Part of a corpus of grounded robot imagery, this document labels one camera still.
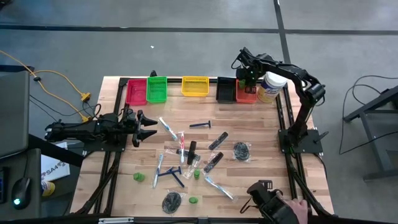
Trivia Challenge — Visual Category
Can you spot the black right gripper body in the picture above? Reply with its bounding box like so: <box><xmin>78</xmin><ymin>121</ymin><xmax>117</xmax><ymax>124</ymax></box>
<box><xmin>245</xmin><ymin>63</ymin><xmax>261</xmax><ymax>85</ymax></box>

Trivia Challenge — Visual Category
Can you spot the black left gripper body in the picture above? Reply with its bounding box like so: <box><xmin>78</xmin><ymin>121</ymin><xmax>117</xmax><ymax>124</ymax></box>
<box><xmin>119</xmin><ymin>108</ymin><xmax>141</xmax><ymax>147</ymax></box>

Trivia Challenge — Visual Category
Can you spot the bare black comb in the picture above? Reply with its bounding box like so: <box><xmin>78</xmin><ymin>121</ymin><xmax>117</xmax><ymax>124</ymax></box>
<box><xmin>187</xmin><ymin>140</ymin><xmax>198</xmax><ymax>166</ymax></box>

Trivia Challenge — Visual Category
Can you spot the black round item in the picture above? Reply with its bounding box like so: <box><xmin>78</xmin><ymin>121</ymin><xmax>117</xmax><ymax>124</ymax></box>
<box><xmin>161</xmin><ymin>190</ymin><xmax>183</xmax><ymax>215</ymax></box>
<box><xmin>232</xmin><ymin>141</ymin><xmax>252</xmax><ymax>162</ymax></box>

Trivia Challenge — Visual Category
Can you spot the orange plastic basket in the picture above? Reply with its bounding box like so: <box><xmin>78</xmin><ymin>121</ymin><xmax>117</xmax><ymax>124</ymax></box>
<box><xmin>235</xmin><ymin>79</ymin><xmax>258</xmax><ymax>105</ymax></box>

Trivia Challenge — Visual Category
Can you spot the black plastic basket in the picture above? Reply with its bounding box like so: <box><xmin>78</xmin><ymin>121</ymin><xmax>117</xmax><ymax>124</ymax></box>
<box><xmin>215</xmin><ymin>77</ymin><xmax>238</xmax><ymax>104</ymax></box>

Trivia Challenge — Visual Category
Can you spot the Lysol wipes canister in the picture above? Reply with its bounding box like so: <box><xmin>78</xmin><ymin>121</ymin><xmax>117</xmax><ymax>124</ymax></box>
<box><xmin>257</xmin><ymin>71</ymin><xmax>289</xmax><ymax>104</ymax></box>

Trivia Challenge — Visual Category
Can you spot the red plastic basket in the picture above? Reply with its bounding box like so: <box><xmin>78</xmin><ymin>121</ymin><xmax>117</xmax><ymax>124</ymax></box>
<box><xmin>125</xmin><ymin>78</ymin><xmax>148</xmax><ymax>106</ymax></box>

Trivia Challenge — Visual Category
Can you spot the green plastic basket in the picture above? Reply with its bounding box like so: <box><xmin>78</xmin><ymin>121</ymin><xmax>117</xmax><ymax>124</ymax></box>
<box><xmin>146</xmin><ymin>76</ymin><xmax>169</xmax><ymax>104</ymax></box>

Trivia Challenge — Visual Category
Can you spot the yellow plastic basket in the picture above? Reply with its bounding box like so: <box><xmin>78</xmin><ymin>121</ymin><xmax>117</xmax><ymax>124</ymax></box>
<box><xmin>181</xmin><ymin>75</ymin><xmax>210</xmax><ymax>98</ymax></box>

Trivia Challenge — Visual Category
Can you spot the black rig strut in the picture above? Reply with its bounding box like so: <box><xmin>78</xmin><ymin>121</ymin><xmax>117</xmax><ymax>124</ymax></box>
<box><xmin>27</xmin><ymin>133</ymin><xmax>85</xmax><ymax>168</ymax></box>

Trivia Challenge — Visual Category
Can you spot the white printed box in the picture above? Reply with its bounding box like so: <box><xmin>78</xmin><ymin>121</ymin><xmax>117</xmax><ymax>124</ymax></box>
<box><xmin>40</xmin><ymin>142</ymin><xmax>71</xmax><ymax>182</ymax></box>

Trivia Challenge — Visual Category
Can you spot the yellow and white canister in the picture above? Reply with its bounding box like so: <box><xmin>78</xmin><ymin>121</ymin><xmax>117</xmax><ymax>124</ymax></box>
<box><xmin>40</xmin><ymin>180</ymin><xmax>56</xmax><ymax>197</ymax></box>

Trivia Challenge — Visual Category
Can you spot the dark grey side desk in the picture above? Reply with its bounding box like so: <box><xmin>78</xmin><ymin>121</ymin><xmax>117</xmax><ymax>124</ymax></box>
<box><xmin>0</xmin><ymin>148</ymin><xmax>42</xmax><ymax>220</ymax></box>

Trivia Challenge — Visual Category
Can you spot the grey computer monitor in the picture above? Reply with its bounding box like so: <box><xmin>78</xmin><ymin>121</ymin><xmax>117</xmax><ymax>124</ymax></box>
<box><xmin>0</xmin><ymin>64</ymin><xmax>35</xmax><ymax>159</ymax></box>

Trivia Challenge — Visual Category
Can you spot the black computer mouse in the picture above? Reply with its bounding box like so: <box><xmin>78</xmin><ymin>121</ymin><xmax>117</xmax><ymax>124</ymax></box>
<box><xmin>11</xmin><ymin>176</ymin><xmax>32</xmax><ymax>210</ymax></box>

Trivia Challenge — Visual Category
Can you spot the person's hand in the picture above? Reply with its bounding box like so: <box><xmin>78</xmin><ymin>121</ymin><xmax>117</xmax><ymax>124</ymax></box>
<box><xmin>284</xmin><ymin>198</ymin><xmax>310</xmax><ymax>223</ymax></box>

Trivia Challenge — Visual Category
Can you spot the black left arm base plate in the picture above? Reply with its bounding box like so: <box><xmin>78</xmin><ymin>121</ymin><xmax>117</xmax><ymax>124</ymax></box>
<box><xmin>82</xmin><ymin>136</ymin><xmax>129</xmax><ymax>153</ymax></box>

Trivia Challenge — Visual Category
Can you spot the yellow cable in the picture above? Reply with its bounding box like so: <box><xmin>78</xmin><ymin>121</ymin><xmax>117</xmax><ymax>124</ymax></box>
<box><xmin>33</xmin><ymin>69</ymin><xmax>92</xmax><ymax>103</ymax></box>
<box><xmin>0</xmin><ymin>49</ymin><xmax>91</xmax><ymax>123</ymax></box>

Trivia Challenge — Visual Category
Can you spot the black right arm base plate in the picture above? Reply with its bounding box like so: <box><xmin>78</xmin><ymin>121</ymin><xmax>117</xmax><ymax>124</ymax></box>
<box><xmin>278</xmin><ymin>128</ymin><xmax>330</xmax><ymax>154</ymax></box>

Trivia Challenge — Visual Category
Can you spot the silver bracket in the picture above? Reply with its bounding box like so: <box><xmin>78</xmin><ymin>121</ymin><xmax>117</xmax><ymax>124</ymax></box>
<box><xmin>98</xmin><ymin>217</ymin><xmax>134</xmax><ymax>224</ymax></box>

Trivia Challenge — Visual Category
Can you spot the black front rail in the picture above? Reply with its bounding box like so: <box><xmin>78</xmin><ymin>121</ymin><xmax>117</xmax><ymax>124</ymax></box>
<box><xmin>0</xmin><ymin>216</ymin><xmax>398</xmax><ymax>224</ymax></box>

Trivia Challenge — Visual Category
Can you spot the black floor cable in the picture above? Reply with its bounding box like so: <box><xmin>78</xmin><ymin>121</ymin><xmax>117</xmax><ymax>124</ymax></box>
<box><xmin>338</xmin><ymin>74</ymin><xmax>398</xmax><ymax>156</ymax></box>

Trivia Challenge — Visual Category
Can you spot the black leader arm handle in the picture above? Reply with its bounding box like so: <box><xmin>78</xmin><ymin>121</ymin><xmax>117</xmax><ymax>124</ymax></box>
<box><xmin>239</xmin><ymin>179</ymin><xmax>299</xmax><ymax>224</ymax></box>

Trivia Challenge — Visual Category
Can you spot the black desk frame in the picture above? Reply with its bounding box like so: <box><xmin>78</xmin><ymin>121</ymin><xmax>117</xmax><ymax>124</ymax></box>
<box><xmin>341</xmin><ymin>85</ymin><xmax>398</xmax><ymax>182</ymax></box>

